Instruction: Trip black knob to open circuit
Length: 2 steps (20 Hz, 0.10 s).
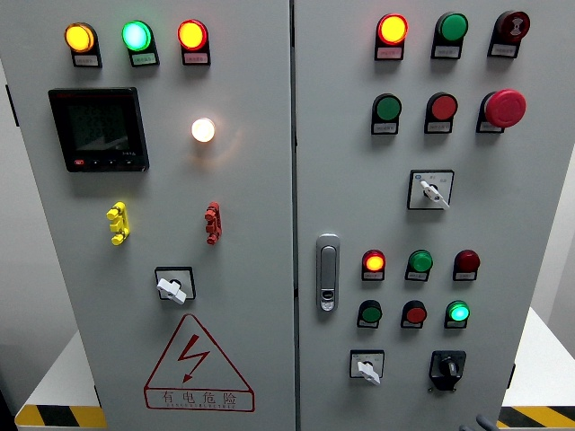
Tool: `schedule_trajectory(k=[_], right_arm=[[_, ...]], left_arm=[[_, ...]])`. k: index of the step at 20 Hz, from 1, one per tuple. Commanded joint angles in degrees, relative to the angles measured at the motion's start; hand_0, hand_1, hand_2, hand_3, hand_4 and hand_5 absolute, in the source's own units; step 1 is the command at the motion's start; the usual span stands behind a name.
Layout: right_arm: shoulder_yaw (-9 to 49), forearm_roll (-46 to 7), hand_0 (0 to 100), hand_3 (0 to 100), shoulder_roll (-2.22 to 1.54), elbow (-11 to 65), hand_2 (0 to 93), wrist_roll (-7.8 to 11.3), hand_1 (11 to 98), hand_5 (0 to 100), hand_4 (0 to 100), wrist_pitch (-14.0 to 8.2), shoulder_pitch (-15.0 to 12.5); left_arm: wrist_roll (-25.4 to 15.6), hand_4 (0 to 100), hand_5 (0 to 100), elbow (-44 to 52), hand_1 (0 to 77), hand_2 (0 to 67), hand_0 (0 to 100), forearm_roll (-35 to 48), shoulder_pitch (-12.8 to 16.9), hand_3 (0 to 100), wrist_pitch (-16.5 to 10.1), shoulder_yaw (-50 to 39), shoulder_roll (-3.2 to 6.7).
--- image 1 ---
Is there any black-handle turn switch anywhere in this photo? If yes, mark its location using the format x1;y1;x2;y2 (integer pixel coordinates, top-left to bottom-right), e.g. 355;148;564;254
428;349;467;393

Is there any black yellow striped tape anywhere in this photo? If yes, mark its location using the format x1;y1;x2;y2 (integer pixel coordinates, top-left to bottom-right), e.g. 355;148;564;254
15;405;109;430
496;406;575;430

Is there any small green domed lamp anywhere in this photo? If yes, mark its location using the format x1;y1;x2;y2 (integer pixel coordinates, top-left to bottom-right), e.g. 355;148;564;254
445;300;472;323
407;249;435;274

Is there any small red push button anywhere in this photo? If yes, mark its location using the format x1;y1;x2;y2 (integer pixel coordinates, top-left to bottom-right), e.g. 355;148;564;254
401;300;429;324

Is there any small green push button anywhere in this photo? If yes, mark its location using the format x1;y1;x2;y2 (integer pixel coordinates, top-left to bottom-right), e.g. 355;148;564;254
358;299;384;323

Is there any small red indicator lamp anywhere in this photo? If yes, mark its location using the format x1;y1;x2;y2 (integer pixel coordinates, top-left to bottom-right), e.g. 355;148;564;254
361;249;386;273
454;249;482;273

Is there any silver door lock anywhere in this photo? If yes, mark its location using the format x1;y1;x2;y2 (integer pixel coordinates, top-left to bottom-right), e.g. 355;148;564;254
315;233;341;314

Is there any pale grey cabinet door with lock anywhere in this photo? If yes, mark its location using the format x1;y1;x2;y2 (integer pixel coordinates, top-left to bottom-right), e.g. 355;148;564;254
292;0;575;431

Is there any red warning triangle sticker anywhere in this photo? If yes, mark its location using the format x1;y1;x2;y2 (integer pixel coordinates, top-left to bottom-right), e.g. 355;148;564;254
143;312;256;413

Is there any large red stop button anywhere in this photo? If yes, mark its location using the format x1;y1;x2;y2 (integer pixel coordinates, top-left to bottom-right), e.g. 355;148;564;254
478;89;527;129

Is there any large red push button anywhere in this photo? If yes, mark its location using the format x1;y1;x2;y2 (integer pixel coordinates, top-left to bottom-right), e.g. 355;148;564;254
426;92;459;122

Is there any pale grey cabinet door with display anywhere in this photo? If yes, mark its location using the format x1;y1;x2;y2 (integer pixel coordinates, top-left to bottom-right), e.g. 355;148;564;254
0;0;296;431

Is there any large green push button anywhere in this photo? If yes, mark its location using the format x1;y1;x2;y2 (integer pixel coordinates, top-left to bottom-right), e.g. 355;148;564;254
371;92;403;123

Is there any large dark green lamp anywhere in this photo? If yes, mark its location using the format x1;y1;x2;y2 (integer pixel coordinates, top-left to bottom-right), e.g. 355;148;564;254
435;12;470;45

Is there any dark red buzzer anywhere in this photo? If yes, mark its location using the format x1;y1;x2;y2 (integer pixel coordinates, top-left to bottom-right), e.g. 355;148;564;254
493;10;532;45

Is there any large red lamp lit orange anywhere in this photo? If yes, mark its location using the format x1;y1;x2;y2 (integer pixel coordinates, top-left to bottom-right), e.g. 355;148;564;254
376;13;410;47

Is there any white glowing lamp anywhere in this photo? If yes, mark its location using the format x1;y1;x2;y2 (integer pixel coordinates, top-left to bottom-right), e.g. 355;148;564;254
190;117;217;144

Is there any black digital display meter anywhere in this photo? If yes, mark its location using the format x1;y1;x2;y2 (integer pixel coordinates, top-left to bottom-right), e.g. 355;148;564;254
48;86;150;173

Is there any large red lamp beside green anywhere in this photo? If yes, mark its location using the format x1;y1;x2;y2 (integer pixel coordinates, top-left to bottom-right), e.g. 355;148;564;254
177;19;210;52

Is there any large lit green lamp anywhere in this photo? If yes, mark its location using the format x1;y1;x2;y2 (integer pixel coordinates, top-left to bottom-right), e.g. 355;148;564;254
121;20;156;53

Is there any large yellow indicator lamp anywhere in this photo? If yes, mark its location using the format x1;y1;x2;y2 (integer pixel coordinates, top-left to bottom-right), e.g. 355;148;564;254
64;22;99;55

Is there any small white-handle labelled turn switch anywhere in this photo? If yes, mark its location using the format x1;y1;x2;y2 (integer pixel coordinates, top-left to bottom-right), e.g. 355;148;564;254
349;349;385;386

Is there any large white-handle turn switch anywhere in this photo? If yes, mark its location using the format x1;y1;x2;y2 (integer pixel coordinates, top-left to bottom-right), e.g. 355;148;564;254
406;169;456;212

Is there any small red handle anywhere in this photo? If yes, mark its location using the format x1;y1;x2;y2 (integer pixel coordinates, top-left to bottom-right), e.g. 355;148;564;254
204;201;223;246

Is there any white-handle switch on plain plate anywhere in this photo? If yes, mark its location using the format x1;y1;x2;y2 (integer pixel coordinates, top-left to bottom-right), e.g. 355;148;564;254
154;266;197;306

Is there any small yellow handle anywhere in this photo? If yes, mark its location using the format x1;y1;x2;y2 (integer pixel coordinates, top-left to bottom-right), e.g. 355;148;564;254
106;201;131;246

